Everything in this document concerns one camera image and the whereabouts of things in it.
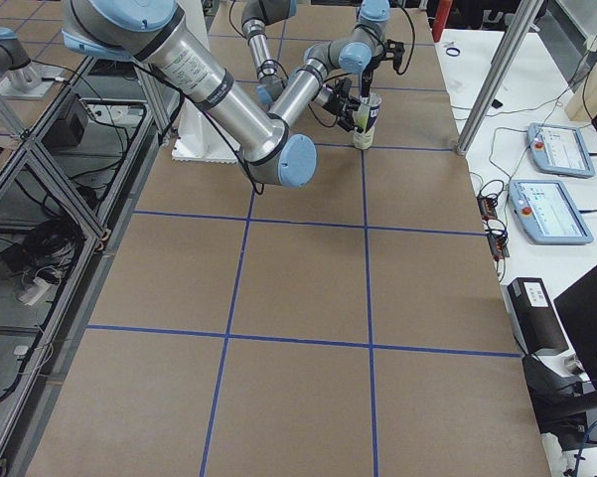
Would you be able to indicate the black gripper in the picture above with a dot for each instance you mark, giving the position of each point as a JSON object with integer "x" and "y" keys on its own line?
{"x": 334, "y": 101}
{"x": 368, "y": 74}

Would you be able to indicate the clear tennis ball can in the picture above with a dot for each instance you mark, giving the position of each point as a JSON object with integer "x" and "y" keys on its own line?
{"x": 363, "y": 139}

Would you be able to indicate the yellow tennis ball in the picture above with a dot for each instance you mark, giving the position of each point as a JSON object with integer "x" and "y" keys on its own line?
{"x": 362, "y": 119}

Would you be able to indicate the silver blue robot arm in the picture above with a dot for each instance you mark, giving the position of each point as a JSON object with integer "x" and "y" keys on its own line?
{"x": 155, "y": 33}
{"x": 268, "y": 54}

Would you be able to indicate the red cylinder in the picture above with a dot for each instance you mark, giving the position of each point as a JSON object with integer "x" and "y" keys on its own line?
{"x": 442, "y": 14}

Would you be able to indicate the far blue teach pendant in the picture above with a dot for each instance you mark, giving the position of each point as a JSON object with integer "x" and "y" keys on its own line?
{"x": 559, "y": 150}

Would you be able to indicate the blue teach pendant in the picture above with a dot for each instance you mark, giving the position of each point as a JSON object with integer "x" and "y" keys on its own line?
{"x": 547, "y": 214}
{"x": 559, "y": 150}

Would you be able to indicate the brown paper table cover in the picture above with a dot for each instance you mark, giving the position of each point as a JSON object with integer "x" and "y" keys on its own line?
{"x": 353, "y": 327}

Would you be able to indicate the near blue teach pendant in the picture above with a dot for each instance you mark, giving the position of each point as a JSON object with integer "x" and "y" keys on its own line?
{"x": 547, "y": 214}

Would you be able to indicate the black computer monitor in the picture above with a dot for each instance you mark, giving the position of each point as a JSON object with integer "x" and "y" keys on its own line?
{"x": 577, "y": 310}

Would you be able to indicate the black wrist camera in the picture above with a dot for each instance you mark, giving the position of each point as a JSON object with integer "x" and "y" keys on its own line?
{"x": 393, "y": 51}

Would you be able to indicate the white pedestal column base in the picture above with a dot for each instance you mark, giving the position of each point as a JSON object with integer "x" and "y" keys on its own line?
{"x": 197, "y": 139}

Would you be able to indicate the aluminium frame post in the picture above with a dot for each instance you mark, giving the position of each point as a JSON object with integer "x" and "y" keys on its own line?
{"x": 502, "y": 60}

